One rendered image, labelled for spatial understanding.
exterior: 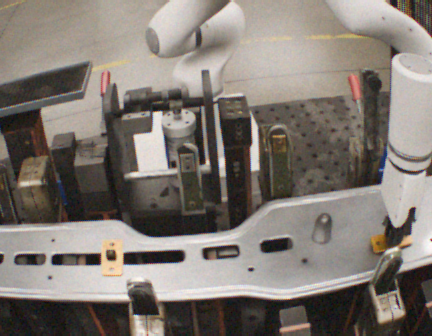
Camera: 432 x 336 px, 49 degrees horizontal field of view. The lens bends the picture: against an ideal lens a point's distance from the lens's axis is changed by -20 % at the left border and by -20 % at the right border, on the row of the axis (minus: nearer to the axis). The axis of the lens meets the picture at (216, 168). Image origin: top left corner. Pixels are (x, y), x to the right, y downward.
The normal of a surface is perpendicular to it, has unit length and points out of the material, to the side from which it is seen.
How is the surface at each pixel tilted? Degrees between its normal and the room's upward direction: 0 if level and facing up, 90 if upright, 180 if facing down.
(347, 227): 0
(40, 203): 90
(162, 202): 0
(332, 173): 0
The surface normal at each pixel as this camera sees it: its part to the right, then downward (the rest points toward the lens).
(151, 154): -0.05, -0.73
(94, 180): 0.08, 0.61
